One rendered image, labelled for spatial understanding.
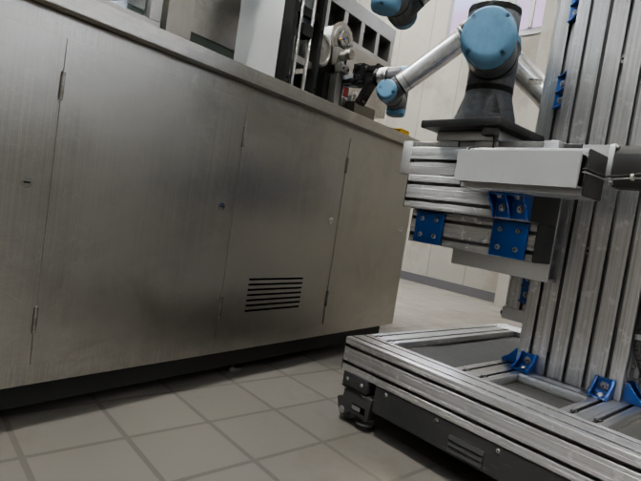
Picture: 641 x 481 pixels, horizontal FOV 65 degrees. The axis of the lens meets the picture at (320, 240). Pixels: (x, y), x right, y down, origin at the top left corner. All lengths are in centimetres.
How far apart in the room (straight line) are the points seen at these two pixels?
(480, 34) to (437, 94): 390
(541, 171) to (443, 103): 401
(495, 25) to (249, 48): 107
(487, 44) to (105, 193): 90
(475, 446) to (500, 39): 86
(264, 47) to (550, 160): 122
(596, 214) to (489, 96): 37
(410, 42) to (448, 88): 76
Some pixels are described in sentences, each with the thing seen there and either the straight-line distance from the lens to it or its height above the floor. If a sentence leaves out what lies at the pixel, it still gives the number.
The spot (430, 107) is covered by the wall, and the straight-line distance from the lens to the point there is 512.
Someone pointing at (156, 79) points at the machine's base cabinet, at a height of 79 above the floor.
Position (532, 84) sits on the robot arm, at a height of 109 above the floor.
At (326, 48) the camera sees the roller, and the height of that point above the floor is 119.
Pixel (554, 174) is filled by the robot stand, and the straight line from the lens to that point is 105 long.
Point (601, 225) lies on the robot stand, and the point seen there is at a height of 61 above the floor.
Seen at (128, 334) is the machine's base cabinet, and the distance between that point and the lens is 131.
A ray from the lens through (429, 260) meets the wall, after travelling 484.
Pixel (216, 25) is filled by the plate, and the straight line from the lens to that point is 217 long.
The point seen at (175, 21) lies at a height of 105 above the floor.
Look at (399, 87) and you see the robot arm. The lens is 189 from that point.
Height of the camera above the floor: 55
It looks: 3 degrees down
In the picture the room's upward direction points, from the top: 9 degrees clockwise
